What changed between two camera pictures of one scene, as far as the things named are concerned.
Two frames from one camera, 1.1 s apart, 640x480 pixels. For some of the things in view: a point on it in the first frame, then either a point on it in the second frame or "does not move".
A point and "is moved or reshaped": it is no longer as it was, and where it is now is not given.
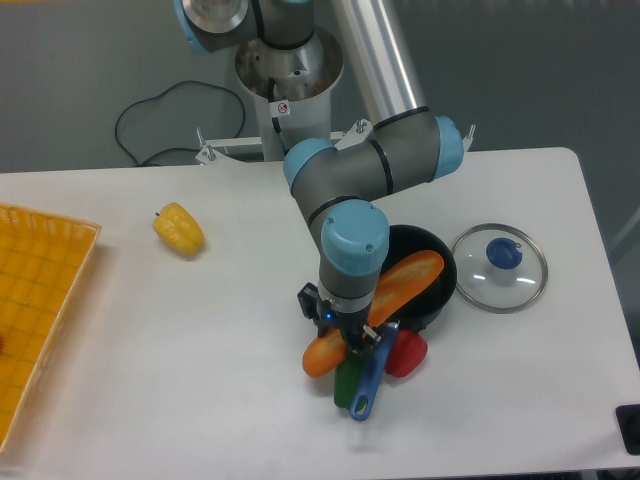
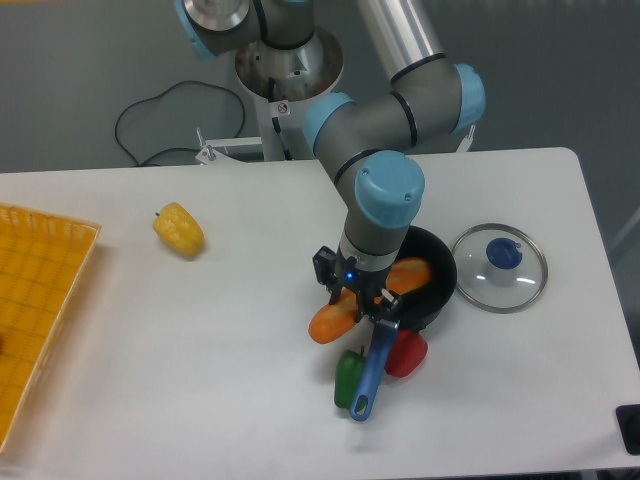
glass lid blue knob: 498,269 does not move
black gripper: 350,324 → 369,288
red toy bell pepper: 408,352 does not move
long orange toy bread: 397,286 is moved or reshaped
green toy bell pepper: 346,382 does not move
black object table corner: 628,419 does not move
